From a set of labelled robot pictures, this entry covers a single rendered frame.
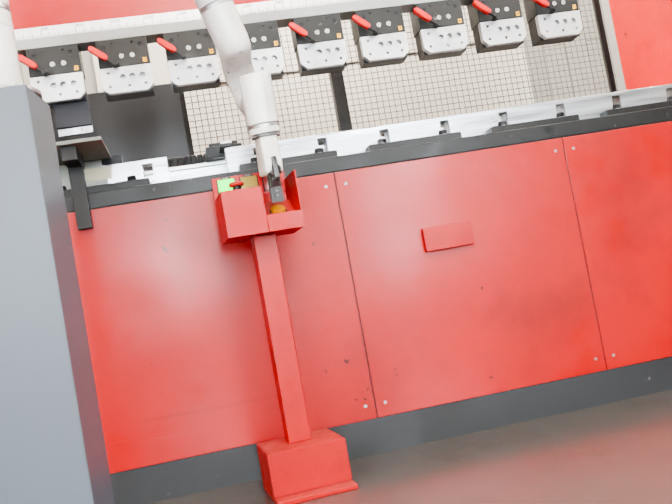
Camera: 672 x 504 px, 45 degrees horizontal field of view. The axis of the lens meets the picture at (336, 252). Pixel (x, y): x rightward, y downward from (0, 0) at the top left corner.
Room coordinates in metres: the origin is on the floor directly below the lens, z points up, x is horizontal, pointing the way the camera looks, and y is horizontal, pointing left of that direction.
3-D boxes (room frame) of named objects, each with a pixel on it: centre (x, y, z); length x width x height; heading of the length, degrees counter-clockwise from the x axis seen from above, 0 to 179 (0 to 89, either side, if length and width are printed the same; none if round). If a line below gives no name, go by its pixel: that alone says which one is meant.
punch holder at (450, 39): (2.62, -0.46, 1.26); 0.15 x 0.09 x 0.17; 100
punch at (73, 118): (2.42, 0.70, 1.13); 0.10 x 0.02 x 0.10; 100
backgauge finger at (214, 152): (2.66, 0.30, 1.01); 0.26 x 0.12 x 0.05; 10
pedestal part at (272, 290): (2.14, 0.18, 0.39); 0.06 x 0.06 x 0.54; 14
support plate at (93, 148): (2.27, 0.67, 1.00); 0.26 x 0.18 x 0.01; 10
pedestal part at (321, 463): (2.12, 0.17, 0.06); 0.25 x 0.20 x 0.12; 14
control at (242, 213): (2.14, 0.18, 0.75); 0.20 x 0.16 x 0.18; 104
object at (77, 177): (2.23, 0.67, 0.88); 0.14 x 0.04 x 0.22; 10
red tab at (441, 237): (2.44, -0.34, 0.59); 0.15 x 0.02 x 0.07; 100
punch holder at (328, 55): (2.55, -0.06, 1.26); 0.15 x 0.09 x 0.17; 100
